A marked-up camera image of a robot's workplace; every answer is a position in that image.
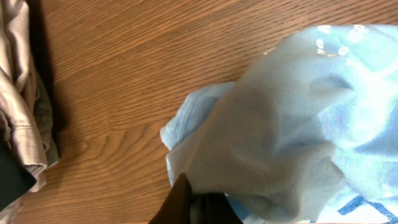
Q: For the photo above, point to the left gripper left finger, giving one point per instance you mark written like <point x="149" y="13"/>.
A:
<point x="176" y="207"/>

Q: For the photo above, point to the beige folded garment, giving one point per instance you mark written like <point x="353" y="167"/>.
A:
<point x="26" y="110"/>

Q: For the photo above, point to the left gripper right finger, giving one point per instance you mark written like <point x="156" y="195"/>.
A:
<point x="217" y="210"/>

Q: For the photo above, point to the light blue t-shirt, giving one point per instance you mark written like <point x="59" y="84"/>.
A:
<point x="307" y="134"/>

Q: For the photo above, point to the black folded garment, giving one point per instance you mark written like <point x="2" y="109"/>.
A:
<point x="15" y="180"/>

